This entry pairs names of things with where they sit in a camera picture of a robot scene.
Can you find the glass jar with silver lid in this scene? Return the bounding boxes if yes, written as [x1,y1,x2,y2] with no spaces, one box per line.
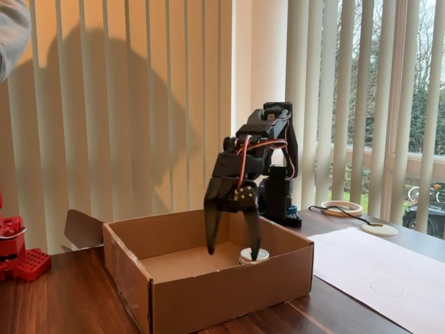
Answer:
[238,247,270,266]

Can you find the white masking tape roll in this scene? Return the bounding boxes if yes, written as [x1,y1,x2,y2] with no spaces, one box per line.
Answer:
[320,200,364,218]

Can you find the dark parked car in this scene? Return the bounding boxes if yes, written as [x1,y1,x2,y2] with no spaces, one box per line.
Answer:
[402,203,445,239]

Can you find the white paper sheet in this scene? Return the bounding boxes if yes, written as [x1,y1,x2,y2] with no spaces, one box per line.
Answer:
[307,228,445,334]

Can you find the open cardboard box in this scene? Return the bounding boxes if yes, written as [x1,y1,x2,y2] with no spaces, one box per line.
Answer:
[61,204,315,334]

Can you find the white desk cable grommet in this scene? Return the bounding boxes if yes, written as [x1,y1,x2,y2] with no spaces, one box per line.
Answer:
[361,222,400,238]

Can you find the red leader arm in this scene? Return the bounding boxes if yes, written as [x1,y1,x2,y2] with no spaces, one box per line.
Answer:
[0,189,53,283]

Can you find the thin black grommet cable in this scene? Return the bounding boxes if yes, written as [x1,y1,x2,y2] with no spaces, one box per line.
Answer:
[308,205,375,228]

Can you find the white vertical window blinds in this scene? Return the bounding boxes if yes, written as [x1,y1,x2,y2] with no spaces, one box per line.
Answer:
[0,0,445,255]

